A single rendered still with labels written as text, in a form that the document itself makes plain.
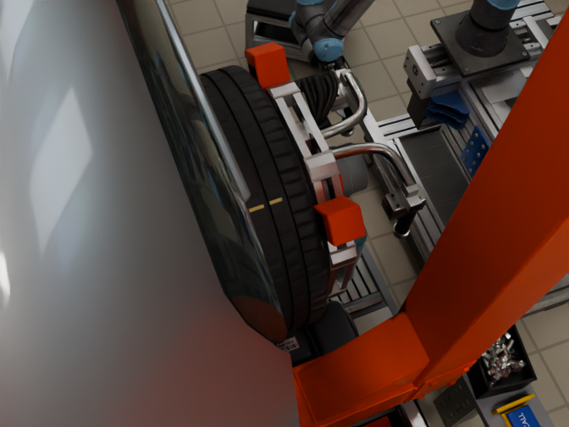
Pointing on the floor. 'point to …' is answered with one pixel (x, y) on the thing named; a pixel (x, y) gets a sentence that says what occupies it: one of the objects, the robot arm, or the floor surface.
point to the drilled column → (455, 405)
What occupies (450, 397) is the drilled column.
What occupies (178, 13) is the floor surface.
